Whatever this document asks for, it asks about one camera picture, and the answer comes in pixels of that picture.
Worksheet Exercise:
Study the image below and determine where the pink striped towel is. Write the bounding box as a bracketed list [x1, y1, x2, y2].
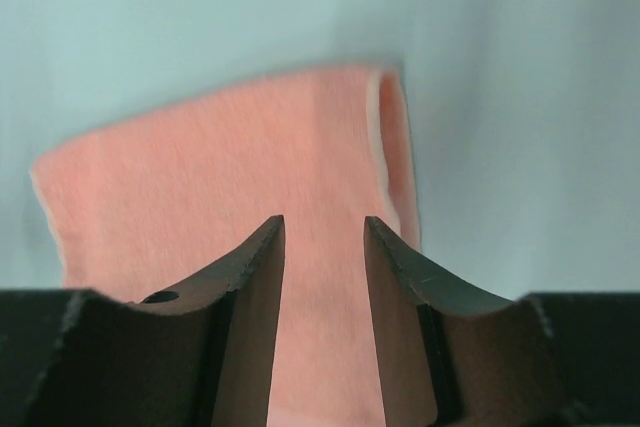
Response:
[31, 65, 420, 426]

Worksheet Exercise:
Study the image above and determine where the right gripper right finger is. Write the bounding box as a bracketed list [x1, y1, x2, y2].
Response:
[364, 217, 639, 426]

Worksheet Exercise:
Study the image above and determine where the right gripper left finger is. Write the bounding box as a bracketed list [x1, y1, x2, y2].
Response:
[1, 216, 285, 426]

